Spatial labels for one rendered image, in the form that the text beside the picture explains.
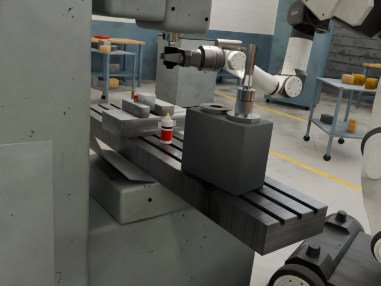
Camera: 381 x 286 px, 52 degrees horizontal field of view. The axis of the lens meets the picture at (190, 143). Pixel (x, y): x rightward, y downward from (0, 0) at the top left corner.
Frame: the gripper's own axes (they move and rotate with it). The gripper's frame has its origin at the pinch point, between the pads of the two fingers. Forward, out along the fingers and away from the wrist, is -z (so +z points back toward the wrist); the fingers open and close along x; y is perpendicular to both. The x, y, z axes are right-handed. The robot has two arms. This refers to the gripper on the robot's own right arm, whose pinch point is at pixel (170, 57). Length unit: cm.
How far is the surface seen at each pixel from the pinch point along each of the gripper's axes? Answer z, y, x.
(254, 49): 8.1, -6.9, 41.1
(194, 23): 4.2, -11.5, 9.3
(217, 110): 3.0, 10.3, 34.9
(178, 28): -1.4, -9.8, 10.4
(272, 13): 554, -50, -820
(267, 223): 5, 30, 62
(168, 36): -1.8, -6.7, 1.4
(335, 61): 606, 48, -607
